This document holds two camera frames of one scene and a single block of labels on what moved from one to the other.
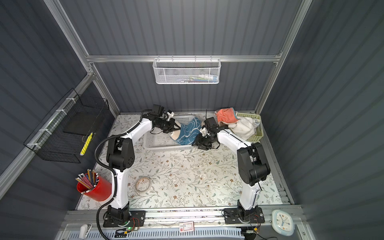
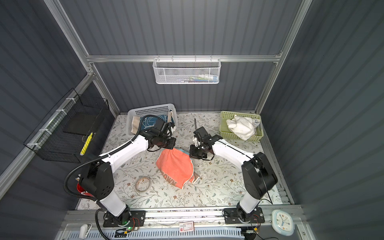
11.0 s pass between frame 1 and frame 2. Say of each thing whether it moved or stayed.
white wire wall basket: stayed
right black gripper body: moved
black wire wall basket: stayed
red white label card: stayed
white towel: stayed
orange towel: moved
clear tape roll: stayed
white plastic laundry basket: moved
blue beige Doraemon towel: moved
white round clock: stayed
